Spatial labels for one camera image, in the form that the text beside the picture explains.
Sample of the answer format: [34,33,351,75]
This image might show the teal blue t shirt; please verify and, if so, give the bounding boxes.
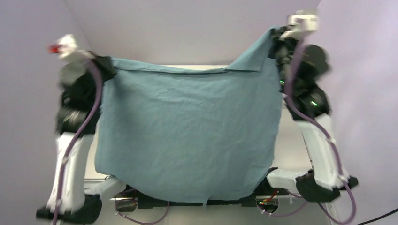
[95,32,282,203]

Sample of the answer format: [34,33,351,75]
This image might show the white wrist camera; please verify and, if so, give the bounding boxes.
[47,34,94,62]
[279,10,320,40]

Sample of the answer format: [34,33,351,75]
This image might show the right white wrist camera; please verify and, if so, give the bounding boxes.
[279,10,320,40]

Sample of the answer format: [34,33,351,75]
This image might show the aluminium frame rail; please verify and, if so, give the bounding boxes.
[84,176,302,199]

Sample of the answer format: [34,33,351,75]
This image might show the black cable at corner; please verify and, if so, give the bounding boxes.
[356,207,398,225]

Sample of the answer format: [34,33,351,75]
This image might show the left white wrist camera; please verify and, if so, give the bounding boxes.
[47,34,94,62]

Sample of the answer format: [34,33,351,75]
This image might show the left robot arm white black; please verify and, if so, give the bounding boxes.
[36,56,116,225]

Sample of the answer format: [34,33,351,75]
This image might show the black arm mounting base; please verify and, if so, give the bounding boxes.
[114,185,281,210]

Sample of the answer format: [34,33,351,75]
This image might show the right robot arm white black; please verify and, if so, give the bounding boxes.
[266,26,358,203]

